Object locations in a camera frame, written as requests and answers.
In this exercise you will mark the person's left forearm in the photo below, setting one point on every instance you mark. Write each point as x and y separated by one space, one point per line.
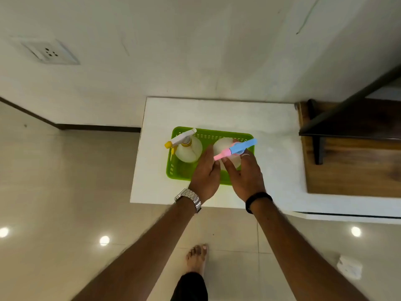
147 257

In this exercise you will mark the person's left thumb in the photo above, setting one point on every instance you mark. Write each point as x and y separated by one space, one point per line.
217 169

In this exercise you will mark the white and yellow spray bottle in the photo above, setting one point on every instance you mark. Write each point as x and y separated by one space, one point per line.
188 150

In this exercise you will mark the person's right thumb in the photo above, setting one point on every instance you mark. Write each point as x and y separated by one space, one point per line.
228 167

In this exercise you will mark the green plastic basket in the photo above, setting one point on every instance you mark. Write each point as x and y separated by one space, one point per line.
181 172

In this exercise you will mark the person's left hand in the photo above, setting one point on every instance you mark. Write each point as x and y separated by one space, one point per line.
203 178

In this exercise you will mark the white wall socket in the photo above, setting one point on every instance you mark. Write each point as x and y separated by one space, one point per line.
50 53

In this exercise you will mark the black wristband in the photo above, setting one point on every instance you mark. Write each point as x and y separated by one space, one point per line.
258 197

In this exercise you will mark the person's bare foot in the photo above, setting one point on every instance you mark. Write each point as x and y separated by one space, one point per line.
196 258

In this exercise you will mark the pink and blue spray bottle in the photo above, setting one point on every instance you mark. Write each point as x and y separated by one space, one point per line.
242 147

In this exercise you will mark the dark skirting board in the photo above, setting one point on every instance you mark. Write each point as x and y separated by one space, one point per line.
94 127

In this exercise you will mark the person's black trouser leg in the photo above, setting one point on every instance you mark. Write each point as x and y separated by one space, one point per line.
189 288

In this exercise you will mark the person's right hand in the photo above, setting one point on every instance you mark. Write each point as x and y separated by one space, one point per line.
247 181

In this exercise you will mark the silver metal wristwatch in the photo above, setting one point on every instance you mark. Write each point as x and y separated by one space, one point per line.
189 197

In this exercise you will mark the person's right forearm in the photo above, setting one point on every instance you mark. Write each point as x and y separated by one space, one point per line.
300 257

